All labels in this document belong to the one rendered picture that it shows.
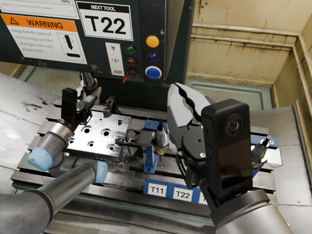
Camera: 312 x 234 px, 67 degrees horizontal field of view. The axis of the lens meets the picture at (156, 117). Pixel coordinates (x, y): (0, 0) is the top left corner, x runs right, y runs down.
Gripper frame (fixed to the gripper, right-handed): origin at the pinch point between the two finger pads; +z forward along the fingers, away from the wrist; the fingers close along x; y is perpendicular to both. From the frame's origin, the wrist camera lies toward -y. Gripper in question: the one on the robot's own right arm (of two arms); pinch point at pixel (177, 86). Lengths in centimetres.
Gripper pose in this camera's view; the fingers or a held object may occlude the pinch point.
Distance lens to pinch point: 37.7
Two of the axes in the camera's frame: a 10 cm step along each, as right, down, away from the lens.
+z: -3.4, -7.5, 5.7
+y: 0.1, 6.1, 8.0
